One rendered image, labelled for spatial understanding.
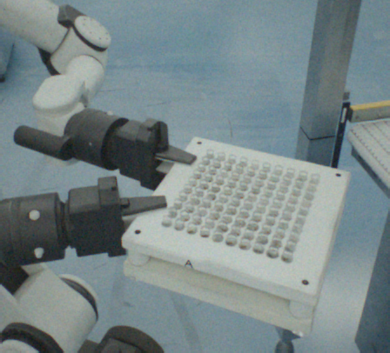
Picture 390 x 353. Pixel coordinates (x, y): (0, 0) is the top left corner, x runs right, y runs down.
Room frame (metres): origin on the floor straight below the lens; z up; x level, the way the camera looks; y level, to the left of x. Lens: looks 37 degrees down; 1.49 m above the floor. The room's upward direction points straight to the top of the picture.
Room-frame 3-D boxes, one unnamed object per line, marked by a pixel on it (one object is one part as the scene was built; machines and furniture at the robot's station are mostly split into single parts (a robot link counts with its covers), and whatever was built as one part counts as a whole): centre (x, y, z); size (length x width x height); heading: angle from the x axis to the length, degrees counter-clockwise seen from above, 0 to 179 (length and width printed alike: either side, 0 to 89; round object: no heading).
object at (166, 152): (0.66, 0.03, 1.02); 0.06 x 0.03 x 0.02; 60
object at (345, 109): (0.99, -0.31, 0.81); 0.02 x 0.01 x 0.20; 104
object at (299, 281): (0.56, -0.06, 1.00); 0.25 x 0.24 x 0.02; 158
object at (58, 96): (0.81, 0.23, 1.00); 0.13 x 0.07 x 0.09; 177
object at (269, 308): (0.56, -0.06, 0.95); 0.24 x 0.24 x 0.02; 68
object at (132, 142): (0.71, 0.11, 1.00); 0.12 x 0.10 x 0.13; 60
